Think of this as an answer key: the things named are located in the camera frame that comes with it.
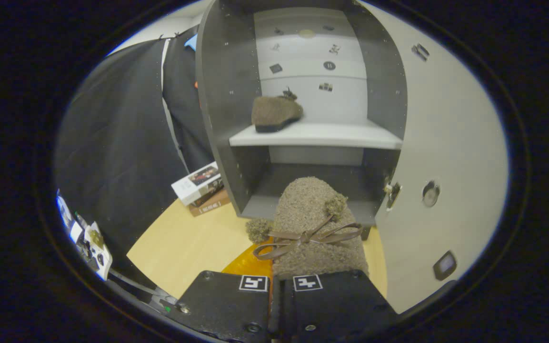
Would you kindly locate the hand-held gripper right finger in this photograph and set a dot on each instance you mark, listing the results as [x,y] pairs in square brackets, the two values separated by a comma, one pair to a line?
[341,305]

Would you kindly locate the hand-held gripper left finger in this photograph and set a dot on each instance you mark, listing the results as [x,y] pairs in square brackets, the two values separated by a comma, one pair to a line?
[226,305]

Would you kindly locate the brown fuzzy shoe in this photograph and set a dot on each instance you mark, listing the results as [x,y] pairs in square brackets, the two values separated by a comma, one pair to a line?
[312,214]
[274,112]

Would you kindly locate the grey shoe cabinet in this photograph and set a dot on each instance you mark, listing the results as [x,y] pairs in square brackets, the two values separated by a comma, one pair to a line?
[322,136]

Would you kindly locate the brown book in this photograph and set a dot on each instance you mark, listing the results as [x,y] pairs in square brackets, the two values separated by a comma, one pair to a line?
[212,206]

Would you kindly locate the white cluttered board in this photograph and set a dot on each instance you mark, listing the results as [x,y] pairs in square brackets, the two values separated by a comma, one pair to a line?
[103,257]

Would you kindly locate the black backdrop cloth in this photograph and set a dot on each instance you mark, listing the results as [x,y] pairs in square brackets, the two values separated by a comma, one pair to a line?
[112,143]

